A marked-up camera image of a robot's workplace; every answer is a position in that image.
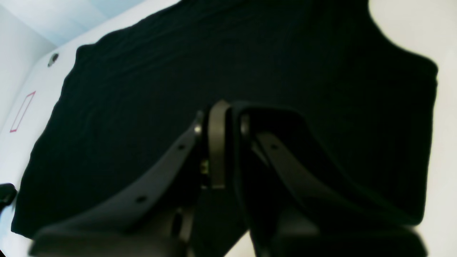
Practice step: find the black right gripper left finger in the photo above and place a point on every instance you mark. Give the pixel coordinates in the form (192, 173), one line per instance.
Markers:
(153, 216)

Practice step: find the black T-shirt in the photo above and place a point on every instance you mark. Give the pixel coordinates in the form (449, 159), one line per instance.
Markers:
(355, 109)

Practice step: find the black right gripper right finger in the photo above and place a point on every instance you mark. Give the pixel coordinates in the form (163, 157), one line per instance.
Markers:
(292, 213)

